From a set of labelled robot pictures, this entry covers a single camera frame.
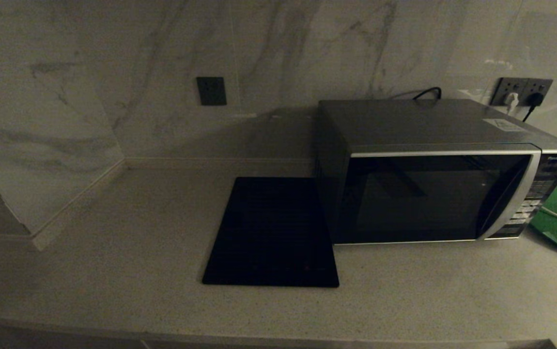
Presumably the grey double wall outlet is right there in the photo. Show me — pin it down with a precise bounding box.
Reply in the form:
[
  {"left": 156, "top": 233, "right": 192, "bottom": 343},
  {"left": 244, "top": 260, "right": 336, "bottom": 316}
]
[{"left": 490, "top": 78, "right": 554, "bottom": 107}]

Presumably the black cable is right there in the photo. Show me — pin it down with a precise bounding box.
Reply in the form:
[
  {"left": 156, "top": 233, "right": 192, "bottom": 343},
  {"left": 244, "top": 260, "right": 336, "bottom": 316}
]
[{"left": 413, "top": 87, "right": 443, "bottom": 101}]

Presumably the black power plug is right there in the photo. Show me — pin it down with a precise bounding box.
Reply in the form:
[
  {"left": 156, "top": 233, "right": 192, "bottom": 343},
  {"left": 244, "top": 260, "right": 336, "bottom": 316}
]
[{"left": 523, "top": 92, "right": 546, "bottom": 123}]

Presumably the black blank wall panel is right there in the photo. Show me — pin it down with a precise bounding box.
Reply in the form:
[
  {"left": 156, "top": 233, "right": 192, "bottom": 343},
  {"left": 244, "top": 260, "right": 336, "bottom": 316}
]
[{"left": 197, "top": 77, "right": 228, "bottom": 106}]

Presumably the silver microwave oven body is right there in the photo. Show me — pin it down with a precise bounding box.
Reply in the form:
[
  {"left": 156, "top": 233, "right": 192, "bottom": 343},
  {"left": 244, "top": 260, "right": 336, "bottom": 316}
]
[{"left": 313, "top": 99, "right": 557, "bottom": 245}]

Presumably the black glass induction cooktop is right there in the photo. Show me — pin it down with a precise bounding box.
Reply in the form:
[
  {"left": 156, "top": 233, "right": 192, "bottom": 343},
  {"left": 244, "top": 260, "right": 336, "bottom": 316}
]
[{"left": 202, "top": 177, "right": 340, "bottom": 288}]

